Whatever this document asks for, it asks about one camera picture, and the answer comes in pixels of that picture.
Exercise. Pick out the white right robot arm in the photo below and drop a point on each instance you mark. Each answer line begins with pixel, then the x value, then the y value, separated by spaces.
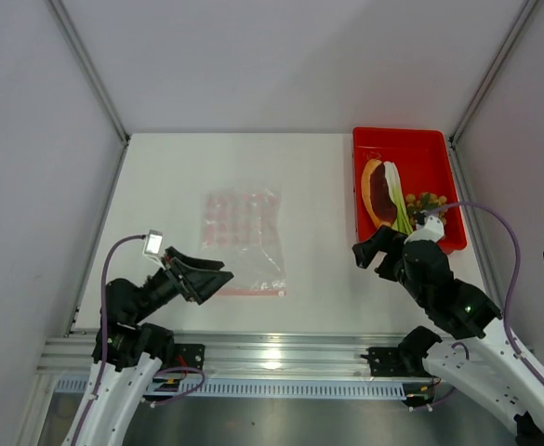
pixel 486 362

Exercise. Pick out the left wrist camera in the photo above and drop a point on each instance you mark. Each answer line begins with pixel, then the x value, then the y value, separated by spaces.
pixel 152 243

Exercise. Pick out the yellow longan fruit bunch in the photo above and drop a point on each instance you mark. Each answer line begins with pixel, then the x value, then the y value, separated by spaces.
pixel 424 202

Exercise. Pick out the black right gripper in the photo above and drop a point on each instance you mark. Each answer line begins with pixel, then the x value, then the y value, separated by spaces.
pixel 390 244

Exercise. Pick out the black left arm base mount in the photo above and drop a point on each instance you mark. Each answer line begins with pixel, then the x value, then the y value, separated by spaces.
pixel 188 358

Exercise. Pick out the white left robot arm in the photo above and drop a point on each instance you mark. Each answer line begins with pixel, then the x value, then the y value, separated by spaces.
pixel 131 353

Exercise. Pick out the left aluminium frame post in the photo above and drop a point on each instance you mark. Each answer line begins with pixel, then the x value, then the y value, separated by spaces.
pixel 87 67

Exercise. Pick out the red plastic tray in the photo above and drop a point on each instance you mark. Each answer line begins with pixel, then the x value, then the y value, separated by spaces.
pixel 421 159

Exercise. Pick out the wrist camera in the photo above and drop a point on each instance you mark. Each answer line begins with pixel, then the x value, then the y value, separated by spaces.
pixel 152 243
pixel 431 230

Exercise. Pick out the green white celery stalk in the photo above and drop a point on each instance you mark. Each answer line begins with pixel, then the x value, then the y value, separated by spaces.
pixel 402 223

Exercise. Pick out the slotted grey cable duct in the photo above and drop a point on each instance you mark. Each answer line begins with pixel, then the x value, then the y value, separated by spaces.
pixel 359 389

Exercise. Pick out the aluminium frame post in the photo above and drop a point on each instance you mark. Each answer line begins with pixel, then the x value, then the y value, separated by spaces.
pixel 511 40
pixel 87 67

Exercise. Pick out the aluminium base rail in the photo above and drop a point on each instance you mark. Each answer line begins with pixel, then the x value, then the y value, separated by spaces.
pixel 259 356

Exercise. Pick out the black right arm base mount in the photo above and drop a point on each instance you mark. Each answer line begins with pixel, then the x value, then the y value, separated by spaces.
pixel 393 362

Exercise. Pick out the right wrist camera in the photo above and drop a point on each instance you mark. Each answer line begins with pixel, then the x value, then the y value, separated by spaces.
pixel 431 230

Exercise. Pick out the right aluminium frame post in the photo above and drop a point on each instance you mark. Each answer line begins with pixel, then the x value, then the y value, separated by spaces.
pixel 511 40

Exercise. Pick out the clear pink zip top bag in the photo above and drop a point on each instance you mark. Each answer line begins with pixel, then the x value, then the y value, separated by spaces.
pixel 240 229

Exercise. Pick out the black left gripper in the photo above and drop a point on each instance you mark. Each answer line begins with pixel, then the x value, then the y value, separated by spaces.
pixel 195 283

